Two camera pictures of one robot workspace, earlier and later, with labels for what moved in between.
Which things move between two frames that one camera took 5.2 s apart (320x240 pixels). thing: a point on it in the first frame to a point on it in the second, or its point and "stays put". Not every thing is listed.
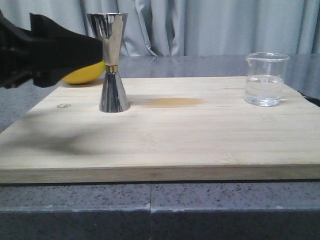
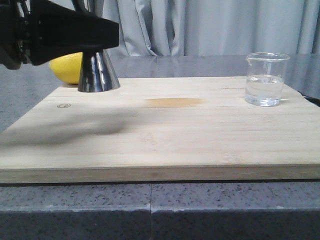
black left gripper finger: (55, 52) to (55, 30)
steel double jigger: (109, 27) to (97, 73)
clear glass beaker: (265, 75) stays put
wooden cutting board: (178, 129) stays put
